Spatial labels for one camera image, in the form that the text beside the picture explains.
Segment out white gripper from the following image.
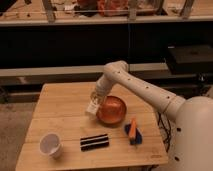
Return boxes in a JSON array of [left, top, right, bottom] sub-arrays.
[[96, 76, 111, 95]]

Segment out clear bottle with white label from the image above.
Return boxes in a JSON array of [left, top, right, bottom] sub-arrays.
[[86, 92, 104, 116]]

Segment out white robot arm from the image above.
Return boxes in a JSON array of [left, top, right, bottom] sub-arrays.
[[95, 61, 213, 171]]

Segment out orange ceramic bowl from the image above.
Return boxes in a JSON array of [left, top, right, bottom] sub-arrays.
[[96, 96, 127, 125]]

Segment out orange carrot toy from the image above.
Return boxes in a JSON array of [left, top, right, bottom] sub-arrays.
[[129, 118, 137, 139]]

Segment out black striped rectangular block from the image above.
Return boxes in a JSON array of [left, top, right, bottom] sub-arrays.
[[80, 134, 109, 151]]

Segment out wooden table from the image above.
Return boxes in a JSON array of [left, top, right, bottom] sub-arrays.
[[16, 82, 168, 171]]

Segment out white plastic cup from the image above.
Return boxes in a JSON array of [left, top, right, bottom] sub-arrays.
[[39, 133, 62, 159]]

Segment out black box on shelf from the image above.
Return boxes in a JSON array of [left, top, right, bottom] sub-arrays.
[[165, 45, 213, 74]]

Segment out black cables beside table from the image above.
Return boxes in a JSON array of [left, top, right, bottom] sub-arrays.
[[155, 111, 173, 153]]

